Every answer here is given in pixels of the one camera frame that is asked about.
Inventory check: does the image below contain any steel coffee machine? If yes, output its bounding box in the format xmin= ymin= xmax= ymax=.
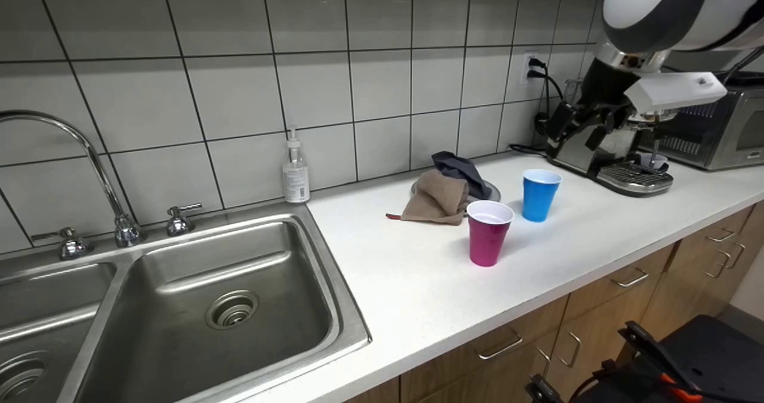
xmin=546 ymin=78 xmax=676 ymax=198

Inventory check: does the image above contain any white wall socket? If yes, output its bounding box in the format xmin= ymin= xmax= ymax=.
xmin=519 ymin=50 xmax=541 ymax=87

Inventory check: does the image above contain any black cable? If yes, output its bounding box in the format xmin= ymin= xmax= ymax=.
xmin=507 ymin=57 xmax=565 ymax=156

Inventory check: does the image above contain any pink plastic cup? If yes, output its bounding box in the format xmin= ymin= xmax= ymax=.
xmin=466 ymin=199 xmax=515 ymax=267

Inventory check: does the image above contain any clear soap pump bottle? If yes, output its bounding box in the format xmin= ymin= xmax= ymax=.
xmin=282 ymin=128 xmax=312 ymax=205

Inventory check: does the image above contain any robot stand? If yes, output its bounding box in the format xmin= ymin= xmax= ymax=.
xmin=567 ymin=314 xmax=764 ymax=403

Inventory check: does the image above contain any chrome tap lever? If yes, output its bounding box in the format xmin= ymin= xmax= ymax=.
xmin=165 ymin=202 xmax=204 ymax=238
xmin=30 ymin=226 xmax=95 ymax=261

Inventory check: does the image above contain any dark grey cloth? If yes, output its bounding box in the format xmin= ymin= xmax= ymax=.
xmin=431 ymin=150 xmax=494 ymax=201

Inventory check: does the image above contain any wooden cabinet door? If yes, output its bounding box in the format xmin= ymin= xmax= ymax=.
xmin=637 ymin=236 xmax=736 ymax=341
xmin=412 ymin=346 xmax=554 ymax=403
xmin=695 ymin=200 xmax=764 ymax=317
xmin=545 ymin=275 xmax=664 ymax=401

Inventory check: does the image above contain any chrome tap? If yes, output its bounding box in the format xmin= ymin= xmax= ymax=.
xmin=0 ymin=110 xmax=144 ymax=248

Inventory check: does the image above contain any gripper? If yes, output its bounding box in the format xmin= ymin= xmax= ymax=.
xmin=544 ymin=59 xmax=643 ymax=152

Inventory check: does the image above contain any blue plastic cup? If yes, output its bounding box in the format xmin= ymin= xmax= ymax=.
xmin=522 ymin=168 xmax=563 ymax=223

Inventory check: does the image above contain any grey plate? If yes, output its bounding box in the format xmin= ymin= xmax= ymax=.
xmin=410 ymin=177 xmax=501 ymax=204

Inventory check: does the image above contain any steel double sink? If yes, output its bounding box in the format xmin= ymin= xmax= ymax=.
xmin=0 ymin=203 xmax=372 ymax=403

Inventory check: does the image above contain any wooden drawer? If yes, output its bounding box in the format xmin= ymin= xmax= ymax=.
xmin=563 ymin=244 xmax=676 ymax=324
xmin=399 ymin=294 xmax=569 ymax=403
xmin=673 ymin=205 xmax=755 ymax=259

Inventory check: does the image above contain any steel toaster oven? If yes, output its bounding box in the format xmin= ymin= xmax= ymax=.
xmin=637 ymin=70 xmax=764 ymax=171

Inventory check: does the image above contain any brown cloth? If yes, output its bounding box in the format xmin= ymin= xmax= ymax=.
xmin=386 ymin=170 xmax=471 ymax=226

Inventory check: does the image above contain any black and orange clamp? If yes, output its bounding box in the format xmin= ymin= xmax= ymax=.
xmin=617 ymin=320 xmax=706 ymax=403

